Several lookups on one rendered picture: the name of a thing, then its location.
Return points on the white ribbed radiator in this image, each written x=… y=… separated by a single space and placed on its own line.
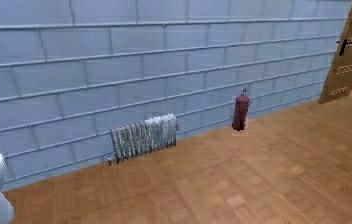
x=144 y=137

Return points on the brown wooden room door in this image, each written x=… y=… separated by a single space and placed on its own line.
x=347 y=63

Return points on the red fire extinguisher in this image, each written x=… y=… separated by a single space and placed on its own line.
x=240 y=112

